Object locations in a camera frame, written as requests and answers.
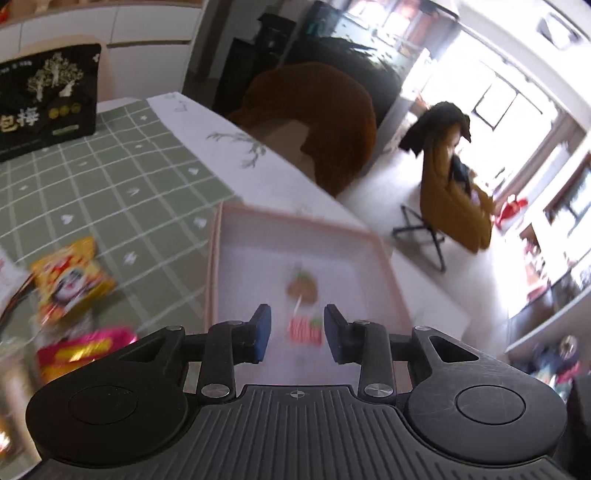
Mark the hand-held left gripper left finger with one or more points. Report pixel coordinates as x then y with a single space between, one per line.
263 332

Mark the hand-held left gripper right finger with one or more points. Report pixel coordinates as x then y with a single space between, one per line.
334 334

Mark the pink shallow tray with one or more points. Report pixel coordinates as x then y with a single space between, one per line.
258 240

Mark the pink red snack packet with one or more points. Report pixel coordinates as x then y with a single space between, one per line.
87 348

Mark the yellow snack packet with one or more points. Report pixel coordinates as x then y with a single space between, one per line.
69 277

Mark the white snack packet red print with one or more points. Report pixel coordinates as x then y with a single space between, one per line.
11 277

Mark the mustard lounge chair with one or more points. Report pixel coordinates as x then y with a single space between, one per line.
445 194

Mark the green checked tablecloth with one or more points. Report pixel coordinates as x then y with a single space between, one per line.
115 184

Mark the red floor toy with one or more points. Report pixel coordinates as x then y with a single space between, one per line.
512 210

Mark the brown armchair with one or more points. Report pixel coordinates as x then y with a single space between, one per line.
323 106

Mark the black garment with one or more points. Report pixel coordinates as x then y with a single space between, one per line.
438 122

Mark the black water dispenser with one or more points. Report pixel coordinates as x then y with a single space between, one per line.
249 64

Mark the black aquarium cabinet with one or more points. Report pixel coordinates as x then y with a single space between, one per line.
364 50

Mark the black gift box gold print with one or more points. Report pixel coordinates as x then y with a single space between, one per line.
41 106

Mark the white cabinet with wooden shelves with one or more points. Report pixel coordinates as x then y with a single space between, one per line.
138 27

